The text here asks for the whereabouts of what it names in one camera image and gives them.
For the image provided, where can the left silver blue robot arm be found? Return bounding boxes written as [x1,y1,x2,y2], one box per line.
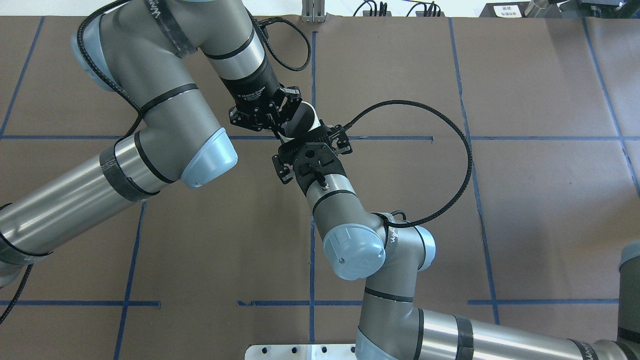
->
[1,0,302,287]

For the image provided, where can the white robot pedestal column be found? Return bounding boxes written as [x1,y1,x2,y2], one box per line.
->
[244,343,356,360]

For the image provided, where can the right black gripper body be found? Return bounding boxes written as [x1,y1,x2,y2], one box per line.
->
[272,125,353,194]

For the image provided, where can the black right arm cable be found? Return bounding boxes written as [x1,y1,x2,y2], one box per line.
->
[340,100,474,229]

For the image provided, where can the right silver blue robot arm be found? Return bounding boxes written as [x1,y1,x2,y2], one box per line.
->
[273,125,639,360]

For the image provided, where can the white mug with handle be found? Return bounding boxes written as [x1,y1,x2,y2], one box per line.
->
[277,101,321,143]

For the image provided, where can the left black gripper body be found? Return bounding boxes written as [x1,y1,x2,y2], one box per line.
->
[229,70,303,132]

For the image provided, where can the silver metal cylinder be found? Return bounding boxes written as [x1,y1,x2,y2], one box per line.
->
[523,0,552,18]

